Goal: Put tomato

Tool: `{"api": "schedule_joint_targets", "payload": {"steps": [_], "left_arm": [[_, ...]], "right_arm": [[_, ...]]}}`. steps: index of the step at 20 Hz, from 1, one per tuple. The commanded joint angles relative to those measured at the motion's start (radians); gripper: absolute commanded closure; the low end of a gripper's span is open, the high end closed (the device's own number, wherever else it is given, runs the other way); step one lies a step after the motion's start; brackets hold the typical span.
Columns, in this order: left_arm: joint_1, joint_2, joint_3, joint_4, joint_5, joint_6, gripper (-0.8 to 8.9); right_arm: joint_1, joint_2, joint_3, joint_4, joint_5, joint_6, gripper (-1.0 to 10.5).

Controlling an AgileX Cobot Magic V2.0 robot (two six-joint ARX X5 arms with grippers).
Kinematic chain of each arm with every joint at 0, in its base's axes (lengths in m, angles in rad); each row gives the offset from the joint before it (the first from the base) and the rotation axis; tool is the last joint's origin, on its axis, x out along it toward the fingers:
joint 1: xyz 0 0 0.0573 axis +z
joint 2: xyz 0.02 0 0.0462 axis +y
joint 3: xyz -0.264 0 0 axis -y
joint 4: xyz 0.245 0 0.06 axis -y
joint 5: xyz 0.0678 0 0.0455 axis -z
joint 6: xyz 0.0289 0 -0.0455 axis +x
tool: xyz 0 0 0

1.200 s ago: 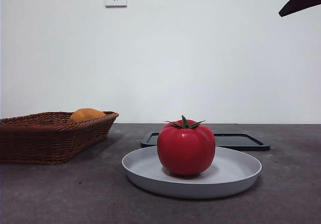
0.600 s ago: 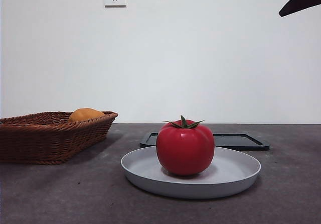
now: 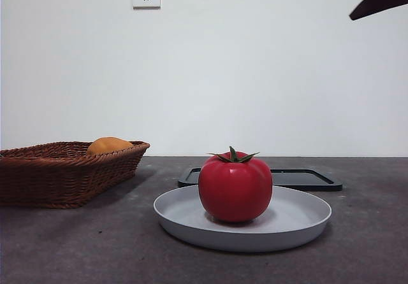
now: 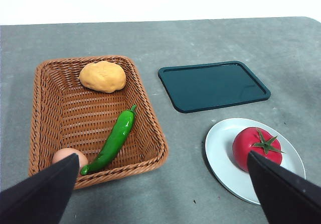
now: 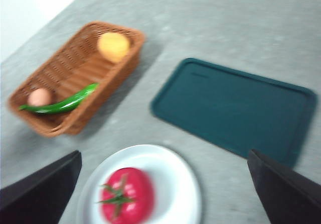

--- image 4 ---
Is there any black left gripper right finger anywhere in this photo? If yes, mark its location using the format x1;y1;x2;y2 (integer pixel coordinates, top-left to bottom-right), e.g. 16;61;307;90
247;150;321;224

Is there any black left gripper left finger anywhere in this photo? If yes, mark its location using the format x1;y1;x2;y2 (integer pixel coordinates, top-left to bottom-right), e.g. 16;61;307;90
0;153;80;224

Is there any red tomato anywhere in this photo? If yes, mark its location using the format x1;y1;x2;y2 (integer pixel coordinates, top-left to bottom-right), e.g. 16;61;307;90
232;127;285;172

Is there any brown egg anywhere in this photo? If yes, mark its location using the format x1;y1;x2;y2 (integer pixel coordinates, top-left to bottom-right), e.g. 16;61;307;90
52;148;89;176

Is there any pale grey round plate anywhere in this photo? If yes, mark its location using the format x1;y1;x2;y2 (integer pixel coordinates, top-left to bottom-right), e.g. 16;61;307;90
205;118;306;205

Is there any brown wicker basket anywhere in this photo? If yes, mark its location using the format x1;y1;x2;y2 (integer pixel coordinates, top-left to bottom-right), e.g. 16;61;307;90
28;55;169;190

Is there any green chili pepper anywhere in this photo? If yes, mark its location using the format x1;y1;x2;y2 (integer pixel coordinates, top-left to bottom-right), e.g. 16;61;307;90
80;104;137;176

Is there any dark rectangular tray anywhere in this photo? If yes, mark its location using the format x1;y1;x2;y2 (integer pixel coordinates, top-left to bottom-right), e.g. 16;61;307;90
157;60;271;114

